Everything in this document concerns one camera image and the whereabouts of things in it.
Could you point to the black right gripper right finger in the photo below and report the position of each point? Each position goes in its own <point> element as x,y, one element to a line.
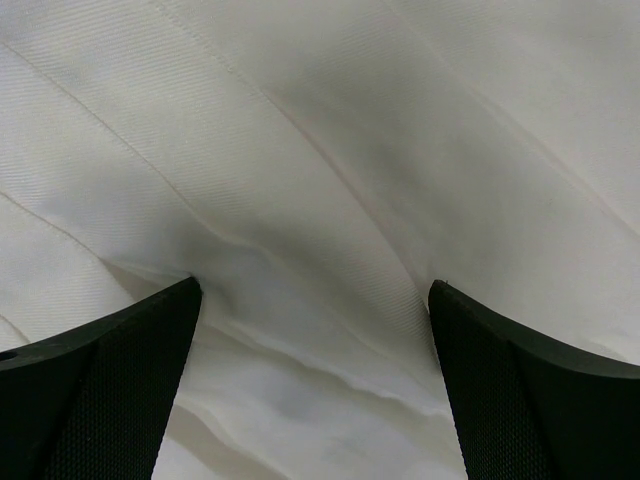
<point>527,406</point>

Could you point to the white pleated skirt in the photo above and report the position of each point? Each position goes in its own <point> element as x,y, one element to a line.
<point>316,165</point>

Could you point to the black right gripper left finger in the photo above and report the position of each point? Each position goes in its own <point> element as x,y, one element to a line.
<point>94,402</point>

